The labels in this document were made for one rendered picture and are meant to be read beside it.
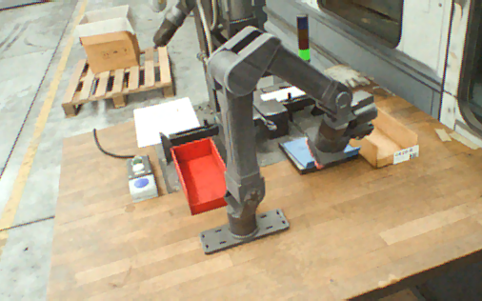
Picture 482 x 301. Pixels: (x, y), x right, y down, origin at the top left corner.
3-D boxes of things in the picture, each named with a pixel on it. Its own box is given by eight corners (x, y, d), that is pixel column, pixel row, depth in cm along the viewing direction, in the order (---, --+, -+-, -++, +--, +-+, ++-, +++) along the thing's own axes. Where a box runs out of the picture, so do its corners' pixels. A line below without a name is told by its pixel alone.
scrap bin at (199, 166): (191, 216, 105) (187, 196, 102) (174, 165, 125) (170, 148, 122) (238, 202, 107) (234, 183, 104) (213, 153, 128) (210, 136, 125)
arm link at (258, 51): (335, 81, 96) (232, 13, 79) (362, 93, 89) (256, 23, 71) (307, 128, 98) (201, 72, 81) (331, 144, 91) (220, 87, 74)
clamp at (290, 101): (283, 126, 137) (280, 97, 132) (279, 121, 140) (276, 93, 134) (326, 113, 140) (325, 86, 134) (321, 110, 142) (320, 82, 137)
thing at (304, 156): (308, 171, 111) (307, 162, 109) (284, 144, 123) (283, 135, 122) (331, 164, 112) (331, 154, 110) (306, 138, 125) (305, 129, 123)
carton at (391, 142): (375, 171, 111) (376, 147, 107) (330, 130, 132) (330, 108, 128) (417, 159, 114) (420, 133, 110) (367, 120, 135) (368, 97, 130)
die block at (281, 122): (227, 151, 128) (223, 130, 124) (218, 136, 136) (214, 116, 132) (290, 134, 131) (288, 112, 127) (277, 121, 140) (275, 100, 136)
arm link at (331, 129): (337, 117, 102) (345, 99, 96) (351, 135, 99) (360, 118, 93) (312, 128, 100) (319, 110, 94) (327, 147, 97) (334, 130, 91)
